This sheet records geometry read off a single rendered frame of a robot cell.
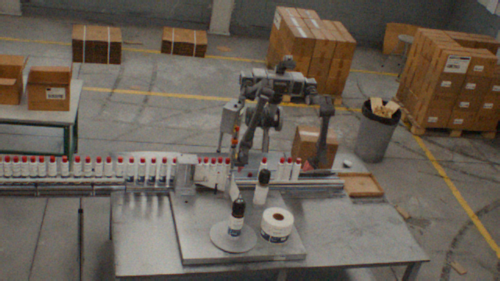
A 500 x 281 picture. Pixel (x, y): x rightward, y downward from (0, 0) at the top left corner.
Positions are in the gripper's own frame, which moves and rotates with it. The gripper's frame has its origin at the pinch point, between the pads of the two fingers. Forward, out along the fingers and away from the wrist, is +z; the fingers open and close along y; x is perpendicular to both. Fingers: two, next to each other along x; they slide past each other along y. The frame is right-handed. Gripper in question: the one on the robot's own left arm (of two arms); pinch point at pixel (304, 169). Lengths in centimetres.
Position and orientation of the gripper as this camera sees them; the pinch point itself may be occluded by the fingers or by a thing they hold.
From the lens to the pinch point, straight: 432.8
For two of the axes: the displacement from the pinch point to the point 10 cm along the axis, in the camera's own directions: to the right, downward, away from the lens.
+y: 2.3, 5.5, -8.0
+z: -7.4, 6.4, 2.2
